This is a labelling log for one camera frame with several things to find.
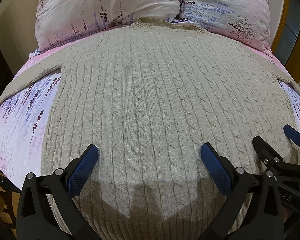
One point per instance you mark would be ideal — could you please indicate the right floral pillow with tree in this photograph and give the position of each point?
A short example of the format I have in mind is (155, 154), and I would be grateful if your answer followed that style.
(247, 21)

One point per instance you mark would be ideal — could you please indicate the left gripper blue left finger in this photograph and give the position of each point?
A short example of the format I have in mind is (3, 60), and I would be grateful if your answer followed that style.
(35, 219)

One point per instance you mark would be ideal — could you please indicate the left floral pink pillow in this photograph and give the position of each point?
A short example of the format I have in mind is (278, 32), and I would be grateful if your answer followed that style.
(59, 21)

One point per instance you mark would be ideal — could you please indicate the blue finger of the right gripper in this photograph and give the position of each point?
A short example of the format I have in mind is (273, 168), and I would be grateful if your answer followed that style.
(274, 163)
(292, 134)

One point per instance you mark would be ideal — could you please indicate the beige cable knit sweater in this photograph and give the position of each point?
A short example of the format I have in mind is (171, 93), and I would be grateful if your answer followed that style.
(148, 96)

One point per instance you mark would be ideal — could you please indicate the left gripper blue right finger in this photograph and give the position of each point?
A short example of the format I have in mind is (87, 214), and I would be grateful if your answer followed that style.
(253, 208)

